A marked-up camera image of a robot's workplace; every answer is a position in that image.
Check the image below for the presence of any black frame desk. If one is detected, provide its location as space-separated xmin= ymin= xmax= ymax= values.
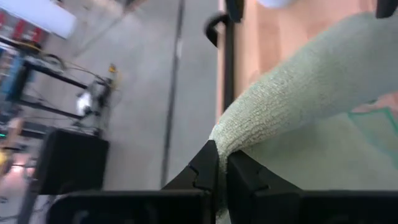
xmin=0 ymin=34 xmax=121 ymax=141

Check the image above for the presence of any green microfiber towel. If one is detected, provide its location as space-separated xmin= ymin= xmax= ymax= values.
xmin=208 ymin=11 xmax=398 ymax=224

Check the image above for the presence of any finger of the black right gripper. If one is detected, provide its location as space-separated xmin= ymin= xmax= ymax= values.
xmin=375 ymin=0 xmax=398 ymax=19

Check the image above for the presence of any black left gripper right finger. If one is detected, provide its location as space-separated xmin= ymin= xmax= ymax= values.
xmin=226 ymin=150 xmax=398 ymax=224

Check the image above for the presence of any black aluminium table frame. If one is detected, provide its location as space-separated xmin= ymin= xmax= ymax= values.
xmin=203 ymin=0 xmax=246 ymax=113

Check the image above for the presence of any black computer tower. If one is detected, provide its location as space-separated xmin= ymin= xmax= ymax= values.
xmin=30 ymin=128 xmax=110 ymax=196

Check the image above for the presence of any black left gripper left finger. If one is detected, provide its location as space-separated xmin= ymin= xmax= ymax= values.
xmin=45 ymin=139 xmax=220 ymax=224

